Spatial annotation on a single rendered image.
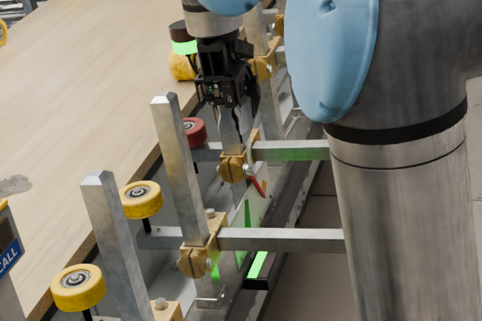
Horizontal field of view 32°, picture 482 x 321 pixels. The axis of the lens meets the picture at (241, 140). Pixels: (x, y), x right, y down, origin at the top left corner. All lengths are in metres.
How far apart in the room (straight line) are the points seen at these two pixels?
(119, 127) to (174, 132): 0.45
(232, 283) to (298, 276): 1.18
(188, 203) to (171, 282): 0.38
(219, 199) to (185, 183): 0.61
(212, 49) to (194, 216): 0.29
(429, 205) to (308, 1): 0.18
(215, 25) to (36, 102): 0.82
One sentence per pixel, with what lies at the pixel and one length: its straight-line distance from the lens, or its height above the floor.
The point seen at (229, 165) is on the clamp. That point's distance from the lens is 1.63.
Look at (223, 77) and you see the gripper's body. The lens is 1.33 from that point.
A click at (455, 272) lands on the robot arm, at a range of 0.72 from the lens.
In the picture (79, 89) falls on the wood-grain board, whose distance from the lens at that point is 2.05.
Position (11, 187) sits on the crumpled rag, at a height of 0.91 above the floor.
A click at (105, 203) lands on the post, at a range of 1.15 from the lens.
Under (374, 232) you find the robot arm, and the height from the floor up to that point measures 1.24.
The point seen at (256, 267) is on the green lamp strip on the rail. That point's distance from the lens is 1.61.
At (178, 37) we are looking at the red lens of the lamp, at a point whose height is 1.12.
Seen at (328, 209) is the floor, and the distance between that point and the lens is 3.06.
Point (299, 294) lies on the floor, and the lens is 2.68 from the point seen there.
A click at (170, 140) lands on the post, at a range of 1.36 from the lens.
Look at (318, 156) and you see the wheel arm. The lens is 1.65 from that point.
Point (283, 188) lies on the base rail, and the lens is 1.84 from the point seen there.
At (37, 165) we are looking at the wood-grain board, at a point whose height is 0.90.
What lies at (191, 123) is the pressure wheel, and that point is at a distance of 1.72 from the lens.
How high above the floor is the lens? 1.63
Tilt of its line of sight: 27 degrees down
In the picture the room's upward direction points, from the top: 11 degrees counter-clockwise
